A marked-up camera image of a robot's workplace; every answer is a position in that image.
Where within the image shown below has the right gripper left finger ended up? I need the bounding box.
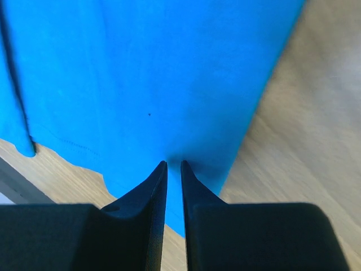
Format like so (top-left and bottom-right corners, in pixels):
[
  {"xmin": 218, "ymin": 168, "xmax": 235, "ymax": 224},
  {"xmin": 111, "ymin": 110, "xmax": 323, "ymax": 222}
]
[{"xmin": 1, "ymin": 161, "xmax": 168, "ymax": 270}]

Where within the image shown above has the blue t shirt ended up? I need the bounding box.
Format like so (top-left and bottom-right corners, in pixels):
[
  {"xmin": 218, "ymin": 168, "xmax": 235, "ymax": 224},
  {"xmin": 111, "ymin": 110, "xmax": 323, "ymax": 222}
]
[{"xmin": 1, "ymin": 1, "xmax": 303, "ymax": 235}]

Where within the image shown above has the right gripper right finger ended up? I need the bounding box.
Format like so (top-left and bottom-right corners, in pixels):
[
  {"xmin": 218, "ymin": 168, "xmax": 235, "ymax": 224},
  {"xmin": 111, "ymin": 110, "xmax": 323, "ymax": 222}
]
[{"xmin": 181, "ymin": 161, "xmax": 349, "ymax": 270}]

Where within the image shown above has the aluminium frame rail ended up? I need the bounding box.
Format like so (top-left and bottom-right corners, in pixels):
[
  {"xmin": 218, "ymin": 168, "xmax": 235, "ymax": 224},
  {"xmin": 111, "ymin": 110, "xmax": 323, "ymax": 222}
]
[{"xmin": 1, "ymin": 159, "xmax": 54, "ymax": 204}]

